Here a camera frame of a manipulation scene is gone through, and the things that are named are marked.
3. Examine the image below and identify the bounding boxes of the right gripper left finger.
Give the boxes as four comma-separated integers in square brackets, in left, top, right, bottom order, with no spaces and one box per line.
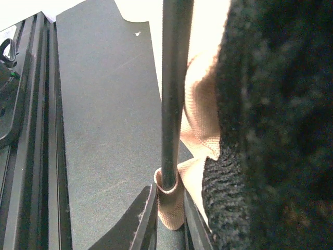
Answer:
[90,183,158,250]

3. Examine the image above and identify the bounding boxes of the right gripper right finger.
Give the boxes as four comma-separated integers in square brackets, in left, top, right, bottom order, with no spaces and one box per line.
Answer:
[184,191,215,250]

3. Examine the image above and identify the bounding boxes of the beige fabric pet tent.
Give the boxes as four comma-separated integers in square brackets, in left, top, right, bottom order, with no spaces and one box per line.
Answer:
[111,0,333,250]

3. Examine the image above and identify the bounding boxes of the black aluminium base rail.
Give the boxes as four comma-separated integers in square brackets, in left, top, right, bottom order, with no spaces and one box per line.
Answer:
[1,12,72,249]

